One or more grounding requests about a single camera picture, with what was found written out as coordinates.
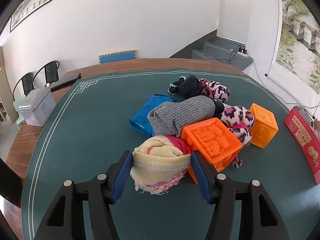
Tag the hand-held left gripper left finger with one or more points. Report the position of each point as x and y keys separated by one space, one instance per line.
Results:
x=122 y=177

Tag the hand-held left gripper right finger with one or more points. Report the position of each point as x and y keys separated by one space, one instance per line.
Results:
x=202 y=177

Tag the large orange toy cube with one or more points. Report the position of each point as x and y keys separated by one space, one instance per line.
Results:
x=215 y=140

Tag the cream and pink towel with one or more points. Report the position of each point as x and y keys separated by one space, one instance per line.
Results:
x=160 y=160

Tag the grey ribbed sock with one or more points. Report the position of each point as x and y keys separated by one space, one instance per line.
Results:
x=180 y=115

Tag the blue snack packet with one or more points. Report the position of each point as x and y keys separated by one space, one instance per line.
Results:
x=143 y=112

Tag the large pink leopard sock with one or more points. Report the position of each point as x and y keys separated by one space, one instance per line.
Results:
x=237 y=117

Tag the small orange toy cube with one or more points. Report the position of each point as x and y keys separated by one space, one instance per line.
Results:
x=262 y=127

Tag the red box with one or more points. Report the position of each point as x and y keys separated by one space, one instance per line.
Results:
x=300 y=135

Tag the small pink leopard sock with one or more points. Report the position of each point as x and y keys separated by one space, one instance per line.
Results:
x=217 y=90

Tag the black knit sock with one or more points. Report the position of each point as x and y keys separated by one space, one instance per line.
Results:
x=190 y=86

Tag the grey tin box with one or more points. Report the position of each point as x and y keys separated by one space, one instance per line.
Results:
x=37 y=107

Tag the black flat case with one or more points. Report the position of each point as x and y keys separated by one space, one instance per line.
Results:
x=66 y=81

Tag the blue foam mat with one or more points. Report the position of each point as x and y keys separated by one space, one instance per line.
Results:
x=117 y=56

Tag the light green plastic chair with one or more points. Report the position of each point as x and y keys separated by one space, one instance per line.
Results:
x=18 y=110

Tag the grey stairs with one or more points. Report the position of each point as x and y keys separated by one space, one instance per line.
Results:
x=220 y=51

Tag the power strip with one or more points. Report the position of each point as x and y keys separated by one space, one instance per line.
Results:
x=243 y=51

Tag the hanging scroll painting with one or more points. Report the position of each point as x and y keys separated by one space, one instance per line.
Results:
x=297 y=35

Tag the framed wall picture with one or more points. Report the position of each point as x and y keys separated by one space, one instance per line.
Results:
x=32 y=2

